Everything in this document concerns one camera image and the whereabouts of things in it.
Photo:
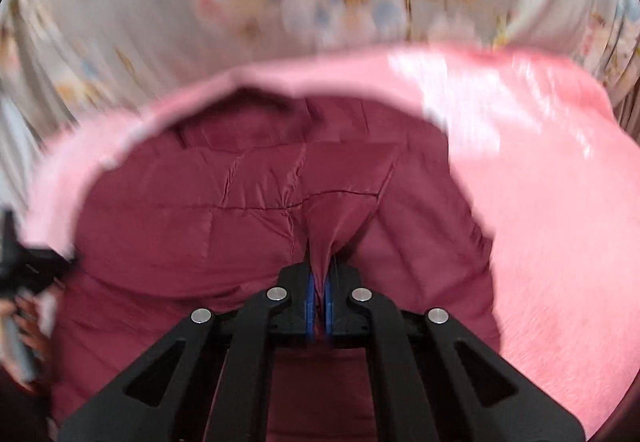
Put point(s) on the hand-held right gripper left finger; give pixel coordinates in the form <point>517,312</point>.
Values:
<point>310,307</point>

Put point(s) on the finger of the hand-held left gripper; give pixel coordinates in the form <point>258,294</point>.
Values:
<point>47,267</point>

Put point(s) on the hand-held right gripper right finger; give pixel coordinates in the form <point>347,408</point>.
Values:
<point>330,307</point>

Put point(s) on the maroon puffer jacket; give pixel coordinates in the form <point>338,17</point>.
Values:
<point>200,222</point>

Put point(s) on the person's left hand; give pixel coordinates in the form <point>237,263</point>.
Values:
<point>36,327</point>

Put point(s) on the pink blanket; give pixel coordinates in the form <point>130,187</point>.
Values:
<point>560,232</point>

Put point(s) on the grey floral blanket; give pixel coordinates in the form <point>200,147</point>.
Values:
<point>150,21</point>

